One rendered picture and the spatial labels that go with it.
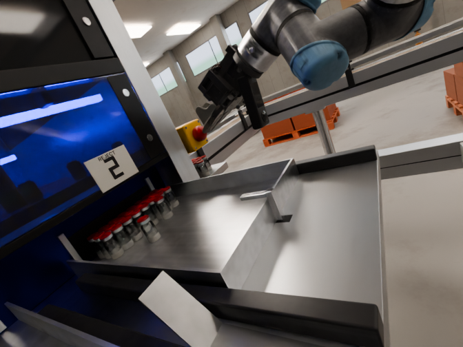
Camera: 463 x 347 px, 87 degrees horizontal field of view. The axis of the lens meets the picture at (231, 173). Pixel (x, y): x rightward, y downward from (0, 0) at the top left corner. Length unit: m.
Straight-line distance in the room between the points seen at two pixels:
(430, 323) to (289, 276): 1.09
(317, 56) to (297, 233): 0.25
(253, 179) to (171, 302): 0.30
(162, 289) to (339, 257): 0.16
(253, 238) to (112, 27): 0.51
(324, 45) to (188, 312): 0.37
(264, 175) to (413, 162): 0.92
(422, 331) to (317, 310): 1.11
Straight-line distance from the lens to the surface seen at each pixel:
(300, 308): 0.21
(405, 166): 1.31
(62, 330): 0.34
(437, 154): 1.30
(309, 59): 0.41
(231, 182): 0.51
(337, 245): 0.28
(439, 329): 1.31
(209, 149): 0.87
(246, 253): 0.28
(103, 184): 0.49
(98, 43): 0.60
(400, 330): 1.30
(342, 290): 0.24
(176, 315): 0.24
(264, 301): 0.22
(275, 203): 0.33
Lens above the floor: 1.05
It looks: 17 degrees down
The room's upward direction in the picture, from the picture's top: 24 degrees counter-clockwise
